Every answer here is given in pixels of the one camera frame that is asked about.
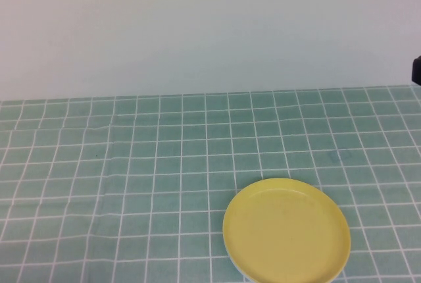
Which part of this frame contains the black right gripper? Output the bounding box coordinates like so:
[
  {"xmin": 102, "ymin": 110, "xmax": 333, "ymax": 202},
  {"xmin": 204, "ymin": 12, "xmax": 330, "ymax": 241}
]
[{"xmin": 411, "ymin": 55, "xmax": 421, "ymax": 86}]

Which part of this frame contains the yellow round plate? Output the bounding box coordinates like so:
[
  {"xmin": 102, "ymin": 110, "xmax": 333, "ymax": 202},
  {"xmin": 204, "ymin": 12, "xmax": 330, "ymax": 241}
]
[{"xmin": 222, "ymin": 177, "xmax": 352, "ymax": 282}]

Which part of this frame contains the light blue round plate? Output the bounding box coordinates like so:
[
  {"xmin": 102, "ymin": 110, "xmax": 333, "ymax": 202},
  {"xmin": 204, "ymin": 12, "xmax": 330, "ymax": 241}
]
[{"xmin": 224, "ymin": 246, "xmax": 254, "ymax": 280}]

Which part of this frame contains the green checked tablecloth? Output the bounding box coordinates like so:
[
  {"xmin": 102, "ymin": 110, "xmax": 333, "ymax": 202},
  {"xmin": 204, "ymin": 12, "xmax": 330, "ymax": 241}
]
[{"xmin": 0, "ymin": 85, "xmax": 421, "ymax": 283}]

